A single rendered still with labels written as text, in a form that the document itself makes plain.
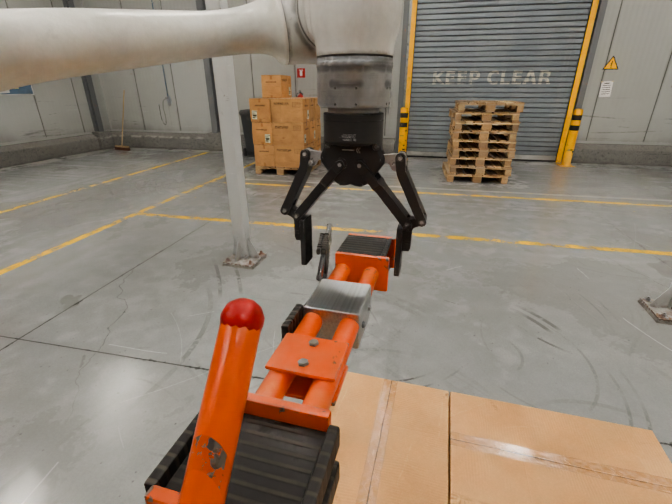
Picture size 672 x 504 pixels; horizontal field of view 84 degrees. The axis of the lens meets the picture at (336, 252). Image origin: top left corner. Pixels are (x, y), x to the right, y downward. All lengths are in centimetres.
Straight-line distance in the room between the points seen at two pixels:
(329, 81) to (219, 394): 35
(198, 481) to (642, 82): 1030
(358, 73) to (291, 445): 36
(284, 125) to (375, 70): 673
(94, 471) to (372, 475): 132
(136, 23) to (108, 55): 5
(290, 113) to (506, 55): 481
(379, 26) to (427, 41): 893
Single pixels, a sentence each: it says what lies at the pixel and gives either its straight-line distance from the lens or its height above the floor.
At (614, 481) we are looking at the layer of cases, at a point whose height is 54.
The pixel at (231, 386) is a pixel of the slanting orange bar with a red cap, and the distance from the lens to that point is 20.
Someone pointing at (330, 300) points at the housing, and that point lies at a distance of 41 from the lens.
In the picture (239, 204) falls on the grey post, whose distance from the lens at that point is 343.
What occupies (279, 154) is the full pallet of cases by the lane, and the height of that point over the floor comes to 38.
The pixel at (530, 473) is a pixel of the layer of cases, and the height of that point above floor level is 54.
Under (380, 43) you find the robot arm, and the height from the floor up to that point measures 154.
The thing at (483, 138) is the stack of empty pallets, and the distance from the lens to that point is 691.
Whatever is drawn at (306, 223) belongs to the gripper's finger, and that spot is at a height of 132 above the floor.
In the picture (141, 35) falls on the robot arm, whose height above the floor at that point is 155.
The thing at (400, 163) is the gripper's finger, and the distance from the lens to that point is 48.
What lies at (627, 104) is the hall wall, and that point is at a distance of 1029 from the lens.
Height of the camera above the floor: 150
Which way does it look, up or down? 24 degrees down
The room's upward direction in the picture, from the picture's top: straight up
